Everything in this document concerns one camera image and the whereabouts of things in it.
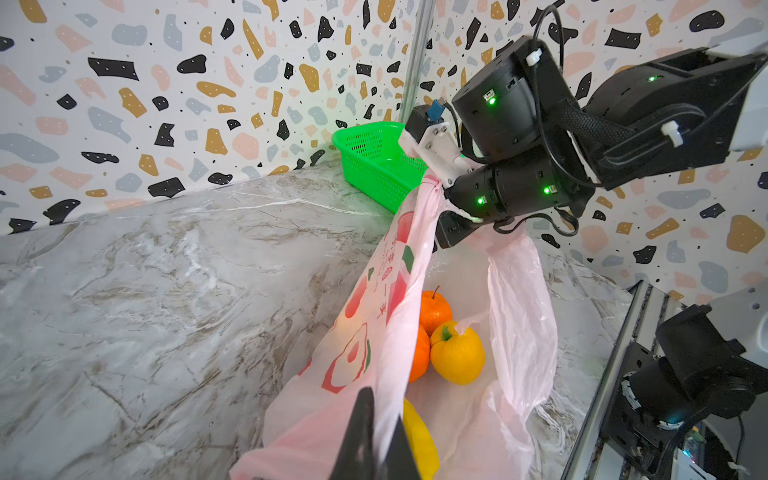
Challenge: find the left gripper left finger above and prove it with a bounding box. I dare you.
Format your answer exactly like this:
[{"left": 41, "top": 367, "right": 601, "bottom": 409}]
[{"left": 329, "top": 387, "right": 376, "bottom": 480}]

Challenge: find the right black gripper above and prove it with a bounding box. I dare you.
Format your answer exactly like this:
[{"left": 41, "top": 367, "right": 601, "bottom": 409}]
[{"left": 436, "top": 36, "right": 597, "bottom": 248}]

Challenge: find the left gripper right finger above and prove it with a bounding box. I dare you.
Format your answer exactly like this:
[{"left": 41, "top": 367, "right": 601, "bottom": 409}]
[{"left": 380, "top": 418, "right": 420, "bottom": 480}]

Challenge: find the pink plastic bag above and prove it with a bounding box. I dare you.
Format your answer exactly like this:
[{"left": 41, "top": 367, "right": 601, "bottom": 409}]
[{"left": 230, "top": 173, "right": 558, "bottom": 479}]

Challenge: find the green plastic basket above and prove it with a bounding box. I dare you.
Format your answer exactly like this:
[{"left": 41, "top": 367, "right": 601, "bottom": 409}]
[{"left": 332, "top": 121, "right": 427, "bottom": 213}]

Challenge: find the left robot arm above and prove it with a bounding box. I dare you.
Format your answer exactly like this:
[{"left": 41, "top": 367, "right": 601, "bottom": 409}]
[{"left": 332, "top": 284, "right": 767, "bottom": 479}]

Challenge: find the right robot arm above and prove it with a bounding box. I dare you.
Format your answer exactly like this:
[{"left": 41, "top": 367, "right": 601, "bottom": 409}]
[{"left": 436, "top": 36, "right": 767, "bottom": 248}]

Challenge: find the yellow lemon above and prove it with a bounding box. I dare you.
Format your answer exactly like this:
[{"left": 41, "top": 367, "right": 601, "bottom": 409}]
[{"left": 403, "top": 399, "right": 440, "bottom": 480}]

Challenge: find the orange tangerine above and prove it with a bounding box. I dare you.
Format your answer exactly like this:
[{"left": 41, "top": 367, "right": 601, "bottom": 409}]
[
  {"left": 419, "top": 288, "right": 453, "bottom": 336},
  {"left": 409, "top": 325, "right": 431, "bottom": 383}
]

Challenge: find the yellow bell pepper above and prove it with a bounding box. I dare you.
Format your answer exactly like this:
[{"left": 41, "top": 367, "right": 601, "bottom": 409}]
[{"left": 430, "top": 321, "right": 485, "bottom": 385}]

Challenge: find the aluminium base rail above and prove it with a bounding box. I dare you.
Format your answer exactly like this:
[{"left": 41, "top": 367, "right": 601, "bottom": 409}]
[{"left": 561, "top": 280, "right": 681, "bottom": 479}]

